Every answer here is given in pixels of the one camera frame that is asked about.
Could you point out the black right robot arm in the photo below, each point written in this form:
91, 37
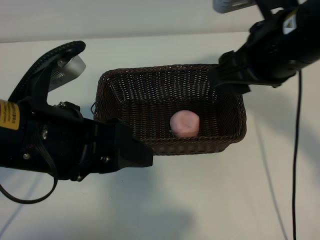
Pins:
310, 20

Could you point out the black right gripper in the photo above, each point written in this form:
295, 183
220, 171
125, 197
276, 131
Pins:
270, 57

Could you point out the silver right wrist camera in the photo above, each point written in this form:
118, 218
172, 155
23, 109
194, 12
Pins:
230, 6

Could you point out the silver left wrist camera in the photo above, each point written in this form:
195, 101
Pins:
75, 68

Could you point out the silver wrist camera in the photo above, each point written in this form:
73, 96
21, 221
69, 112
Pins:
230, 6
75, 68

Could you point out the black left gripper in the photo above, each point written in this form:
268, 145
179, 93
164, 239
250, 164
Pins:
65, 142

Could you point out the black right camera mount bracket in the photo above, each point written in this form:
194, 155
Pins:
265, 8

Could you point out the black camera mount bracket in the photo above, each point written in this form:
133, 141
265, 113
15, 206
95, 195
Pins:
265, 8
41, 85

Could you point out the dark brown woven basket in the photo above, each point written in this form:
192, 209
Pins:
150, 100

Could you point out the pink peach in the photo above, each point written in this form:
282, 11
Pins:
183, 123

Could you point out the black left camera mount bracket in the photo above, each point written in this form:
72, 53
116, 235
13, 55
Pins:
41, 85

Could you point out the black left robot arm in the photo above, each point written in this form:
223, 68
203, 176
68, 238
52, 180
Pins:
10, 150

